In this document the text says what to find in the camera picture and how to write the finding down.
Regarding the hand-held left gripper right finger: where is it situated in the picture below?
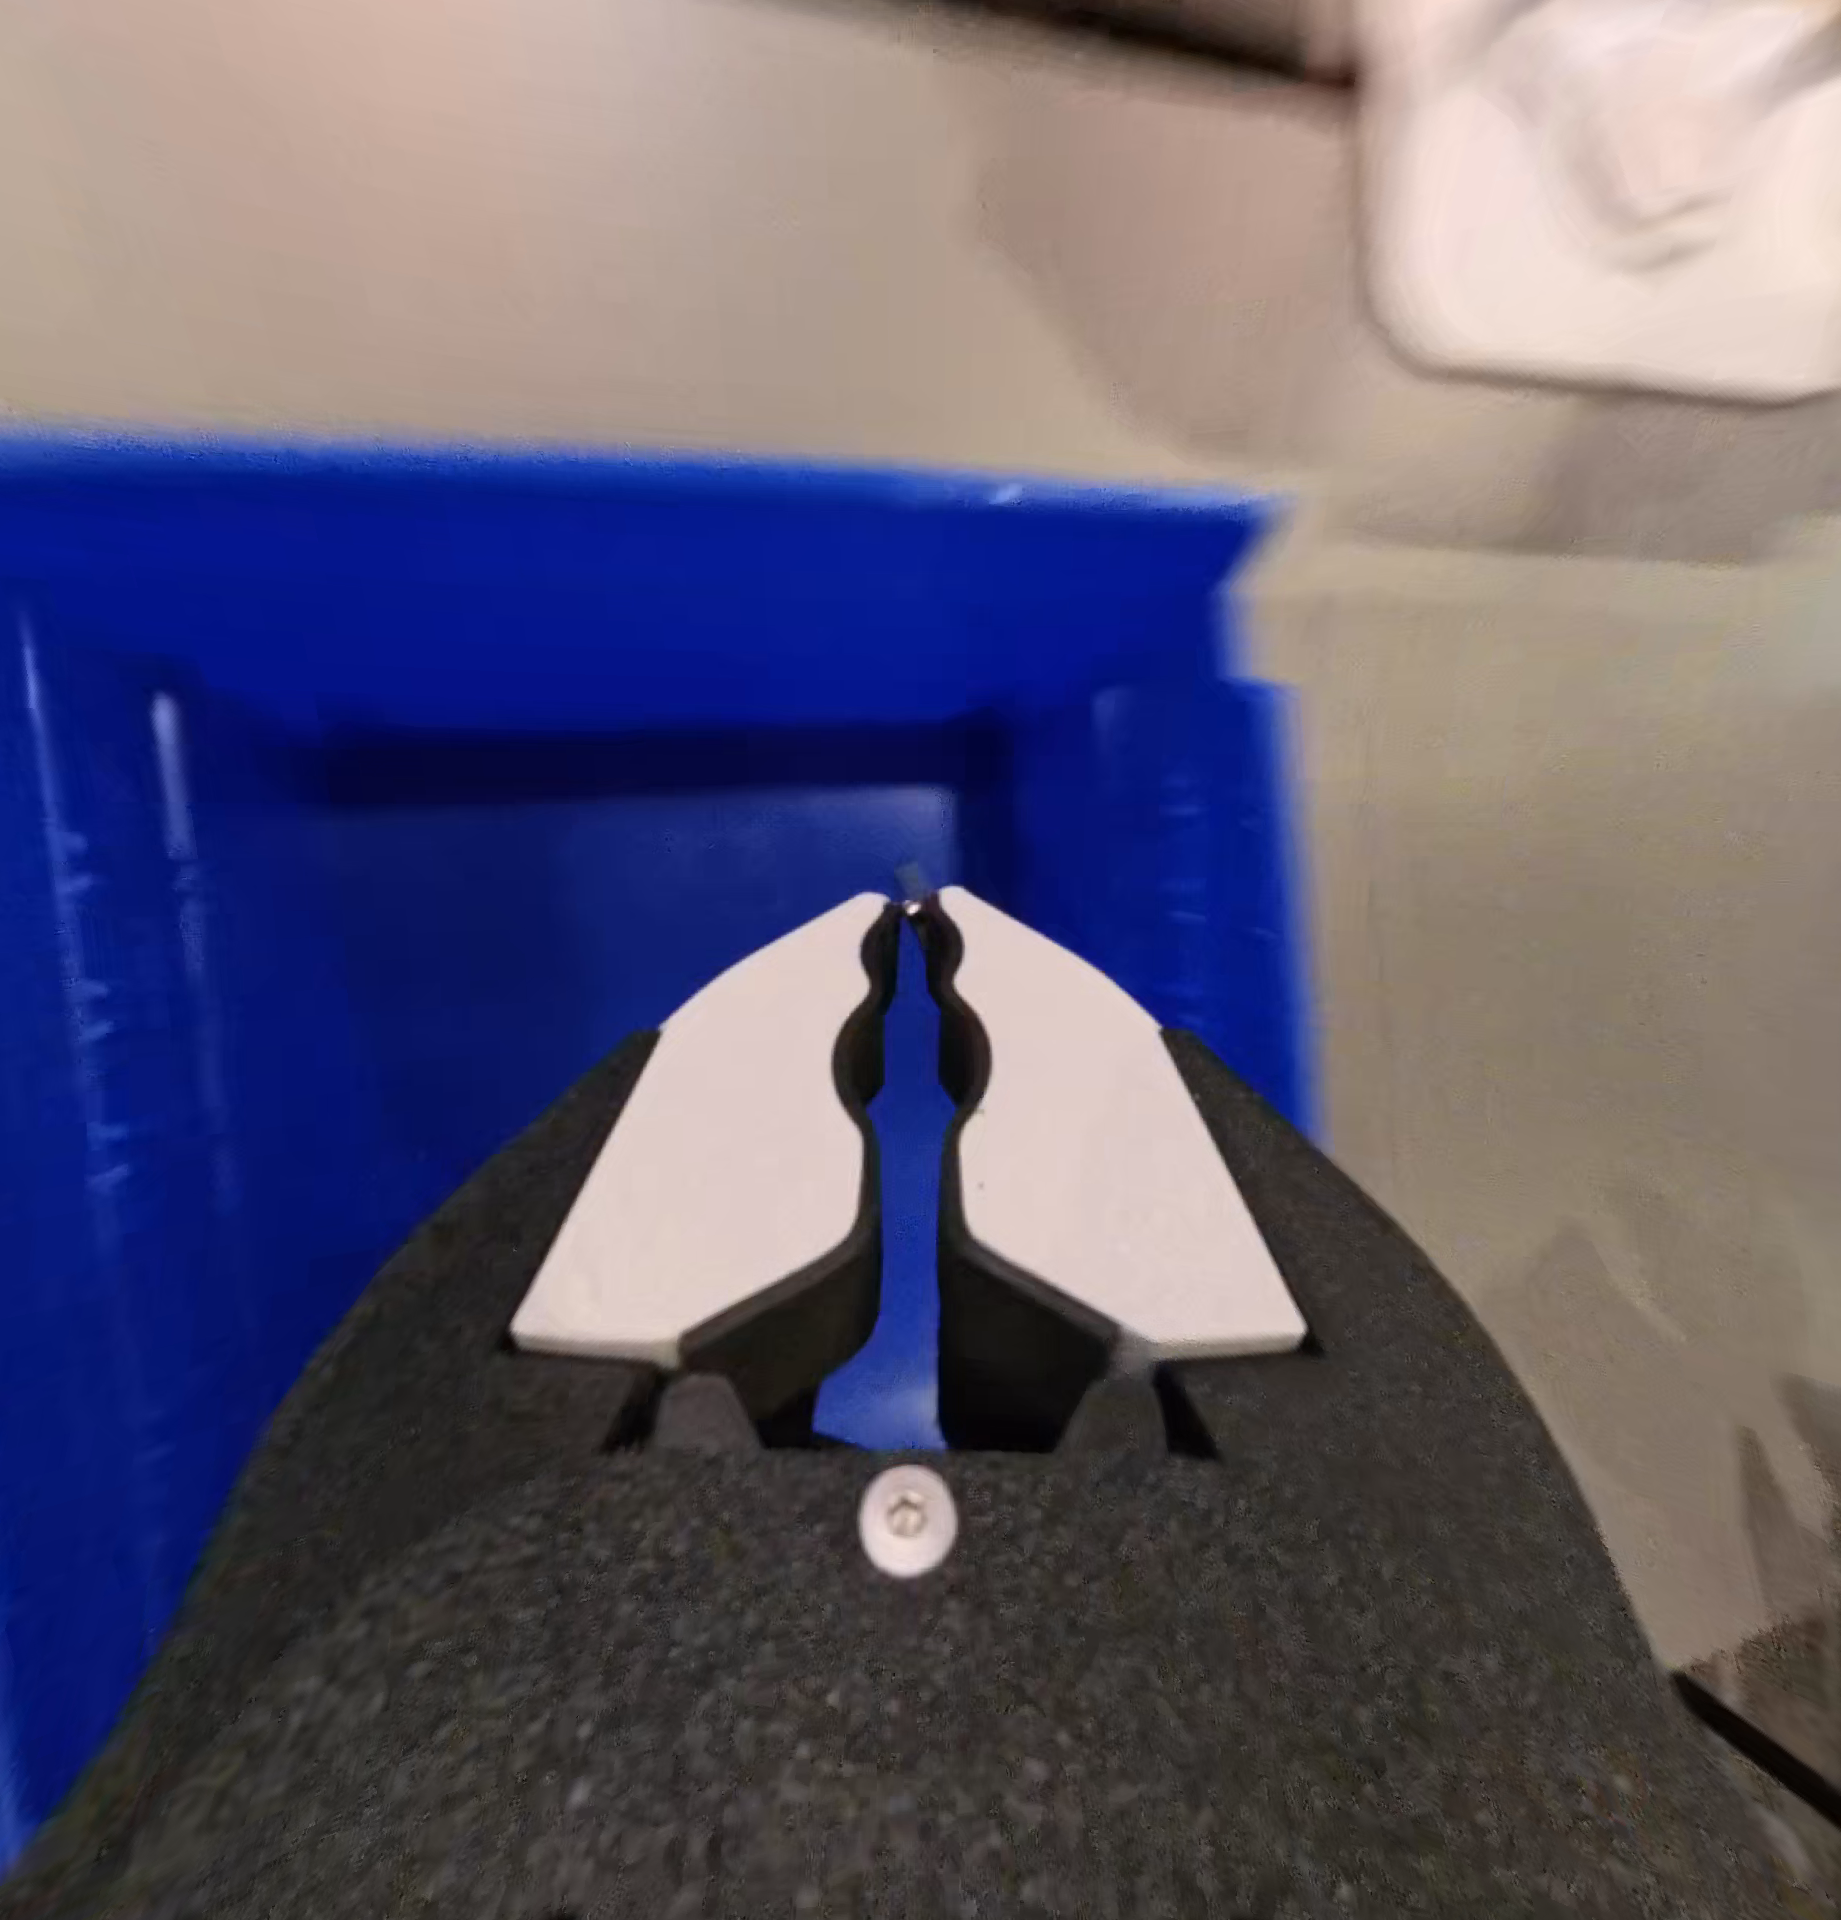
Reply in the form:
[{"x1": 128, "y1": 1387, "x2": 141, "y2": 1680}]
[{"x1": 918, "y1": 886, "x2": 1311, "y2": 1458}]

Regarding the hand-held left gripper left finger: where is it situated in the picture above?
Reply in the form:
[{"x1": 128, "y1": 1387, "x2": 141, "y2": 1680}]
[{"x1": 508, "y1": 892, "x2": 904, "y2": 1456}]

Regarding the blue plastic storage bin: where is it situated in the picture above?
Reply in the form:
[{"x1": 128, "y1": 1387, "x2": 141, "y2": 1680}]
[{"x1": 0, "y1": 427, "x2": 1321, "y2": 1893}]

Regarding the white document stand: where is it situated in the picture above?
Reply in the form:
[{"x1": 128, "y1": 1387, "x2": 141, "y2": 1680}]
[{"x1": 1353, "y1": 0, "x2": 1841, "y2": 408}]

